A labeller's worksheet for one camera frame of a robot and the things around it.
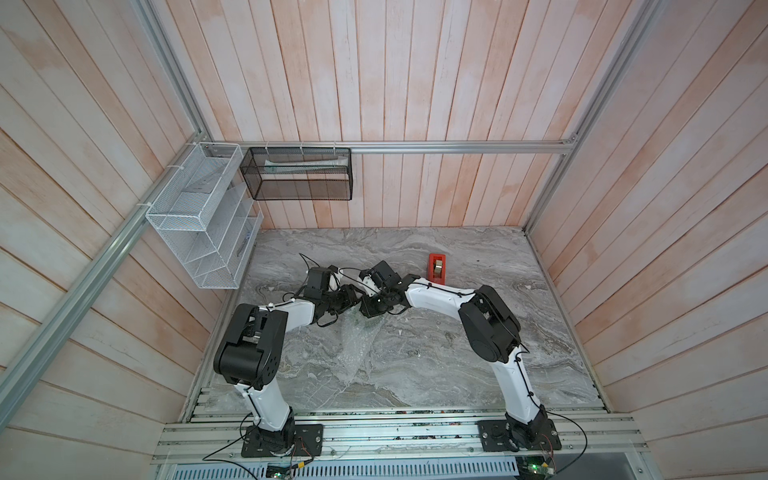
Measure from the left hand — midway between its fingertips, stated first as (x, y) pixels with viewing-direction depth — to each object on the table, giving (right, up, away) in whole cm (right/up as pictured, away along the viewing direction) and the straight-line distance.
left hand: (362, 300), depth 95 cm
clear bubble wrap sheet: (-2, -10, -11) cm, 15 cm away
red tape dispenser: (+26, +10, +6) cm, 28 cm away
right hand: (-1, -4, +1) cm, 4 cm away
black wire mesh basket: (-23, +44, +9) cm, 50 cm away
